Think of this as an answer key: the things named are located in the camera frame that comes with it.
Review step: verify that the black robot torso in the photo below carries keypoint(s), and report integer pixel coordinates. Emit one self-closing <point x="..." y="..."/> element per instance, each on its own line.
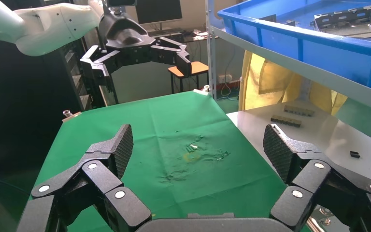
<point x="12" y="112"/>

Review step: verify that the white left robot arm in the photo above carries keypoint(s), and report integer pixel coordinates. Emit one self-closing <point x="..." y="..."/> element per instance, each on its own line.
<point x="44" y="25"/>

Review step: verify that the white metal shelf rack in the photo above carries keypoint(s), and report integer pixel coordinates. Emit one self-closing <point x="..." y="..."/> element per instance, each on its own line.
<point x="300" y="72"/>

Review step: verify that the black drawer cabinet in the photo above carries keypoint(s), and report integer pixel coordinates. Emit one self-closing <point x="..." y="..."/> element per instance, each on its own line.
<point x="76" y="76"/>

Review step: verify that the small black clip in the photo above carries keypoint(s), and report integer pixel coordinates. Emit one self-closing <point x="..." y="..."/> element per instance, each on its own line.
<point x="354" y="154"/>

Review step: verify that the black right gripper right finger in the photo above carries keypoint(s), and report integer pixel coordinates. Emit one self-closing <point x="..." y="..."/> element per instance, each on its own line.
<point x="307" y="179"/>

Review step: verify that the stamped sheet metal bracket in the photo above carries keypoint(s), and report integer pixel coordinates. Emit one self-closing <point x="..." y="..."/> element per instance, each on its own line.
<point x="348" y="17"/>

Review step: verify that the black computer monitor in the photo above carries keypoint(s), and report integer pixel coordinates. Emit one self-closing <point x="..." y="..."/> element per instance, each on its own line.
<point x="158" y="11"/>

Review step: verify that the black keyboard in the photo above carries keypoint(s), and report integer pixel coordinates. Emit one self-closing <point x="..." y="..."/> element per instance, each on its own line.
<point x="166" y="32"/>

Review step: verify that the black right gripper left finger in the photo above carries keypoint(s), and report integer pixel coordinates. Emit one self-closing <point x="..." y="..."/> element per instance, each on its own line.
<point x="102" y="179"/>

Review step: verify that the wooden stool black legs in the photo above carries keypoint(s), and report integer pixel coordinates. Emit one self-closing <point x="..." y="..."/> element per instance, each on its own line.
<point x="198" y="67"/>

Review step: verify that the dark ridged metal strip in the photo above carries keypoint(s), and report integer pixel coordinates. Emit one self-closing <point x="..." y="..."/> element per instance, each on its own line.
<point x="285" y="121"/>
<point x="298" y="110"/>

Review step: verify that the blue plastic bin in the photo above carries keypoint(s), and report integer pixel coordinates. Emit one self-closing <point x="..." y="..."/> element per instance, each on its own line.
<point x="332" y="54"/>

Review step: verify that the green table cloth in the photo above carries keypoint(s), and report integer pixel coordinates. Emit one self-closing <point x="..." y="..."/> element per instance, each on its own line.
<point x="172" y="121"/>

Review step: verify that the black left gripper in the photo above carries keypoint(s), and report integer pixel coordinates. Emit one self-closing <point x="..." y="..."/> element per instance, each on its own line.
<point x="124" y="32"/>

